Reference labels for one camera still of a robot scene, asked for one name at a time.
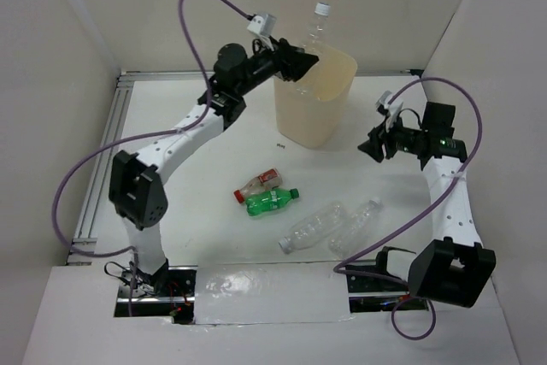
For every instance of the clear bottle blue-white cap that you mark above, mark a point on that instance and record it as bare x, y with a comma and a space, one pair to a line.
353, 235

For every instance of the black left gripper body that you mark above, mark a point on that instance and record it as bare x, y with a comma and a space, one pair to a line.
265, 64

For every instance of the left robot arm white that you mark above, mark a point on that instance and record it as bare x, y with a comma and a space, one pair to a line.
137, 180

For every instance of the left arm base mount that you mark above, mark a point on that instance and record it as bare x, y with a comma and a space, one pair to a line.
175, 298

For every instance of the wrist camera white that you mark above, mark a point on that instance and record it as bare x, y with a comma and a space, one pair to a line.
390, 108
261, 25

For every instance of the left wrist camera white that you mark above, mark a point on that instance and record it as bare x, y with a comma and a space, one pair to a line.
261, 25

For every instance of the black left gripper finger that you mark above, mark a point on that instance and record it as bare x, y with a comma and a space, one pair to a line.
292, 73
294, 59

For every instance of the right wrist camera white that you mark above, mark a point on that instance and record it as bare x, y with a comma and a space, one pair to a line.
390, 108

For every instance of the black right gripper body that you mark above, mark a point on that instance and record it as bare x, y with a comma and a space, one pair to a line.
403, 139

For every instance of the green plastic bottle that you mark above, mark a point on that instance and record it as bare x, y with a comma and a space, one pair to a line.
270, 201

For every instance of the beige plastic bin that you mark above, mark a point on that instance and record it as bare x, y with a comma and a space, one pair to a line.
308, 112

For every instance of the red cap label bottle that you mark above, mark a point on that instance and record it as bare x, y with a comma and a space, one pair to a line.
263, 182

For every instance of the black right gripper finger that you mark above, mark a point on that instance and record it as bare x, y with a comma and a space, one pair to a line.
373, 147
378, 134

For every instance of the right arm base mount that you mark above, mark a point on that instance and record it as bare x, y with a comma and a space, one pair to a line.
369, 294

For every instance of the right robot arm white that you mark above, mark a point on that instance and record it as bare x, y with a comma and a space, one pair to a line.
454, 267

